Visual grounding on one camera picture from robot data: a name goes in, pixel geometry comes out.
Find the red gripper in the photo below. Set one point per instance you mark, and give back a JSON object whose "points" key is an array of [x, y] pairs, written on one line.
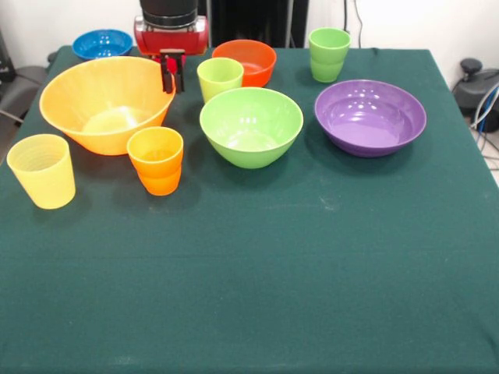
{"points": [[171, 41]]}

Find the large yellow-orange bowl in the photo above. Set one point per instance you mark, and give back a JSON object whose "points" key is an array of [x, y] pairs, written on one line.
{"points": [[78, 101]]}

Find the lime yellow cup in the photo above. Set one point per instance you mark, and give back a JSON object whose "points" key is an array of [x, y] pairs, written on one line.
{"points": [[218, 78]]}

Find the blue bowl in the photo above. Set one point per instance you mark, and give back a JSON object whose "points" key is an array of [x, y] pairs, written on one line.
{"points": [[101, 43]]}

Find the orange cup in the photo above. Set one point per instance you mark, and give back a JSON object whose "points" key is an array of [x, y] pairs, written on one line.
{"points": [[156, 163]]}

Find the green bowl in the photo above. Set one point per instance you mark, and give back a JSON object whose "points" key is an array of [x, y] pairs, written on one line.
{"points": [[249, 117]]}

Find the red-orange bowl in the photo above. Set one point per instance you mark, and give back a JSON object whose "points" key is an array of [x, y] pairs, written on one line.
{"points": [[253, 58]]}

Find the grey office chair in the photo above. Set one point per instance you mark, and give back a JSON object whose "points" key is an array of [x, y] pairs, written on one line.
{"points": [[23, 85]]}

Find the green cup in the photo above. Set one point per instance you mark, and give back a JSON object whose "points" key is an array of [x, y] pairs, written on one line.
{"points": [[329, 58]]}

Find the purple bowl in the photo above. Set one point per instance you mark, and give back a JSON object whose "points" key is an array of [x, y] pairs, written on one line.
{"points": [[370, 117]]}

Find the dark green tablecloth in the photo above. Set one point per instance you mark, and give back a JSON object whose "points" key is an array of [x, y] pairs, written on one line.
{"points": [[249, 272]]}

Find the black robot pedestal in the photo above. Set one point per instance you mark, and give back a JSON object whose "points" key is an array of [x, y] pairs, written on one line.
{"points": [[253, 19]]}

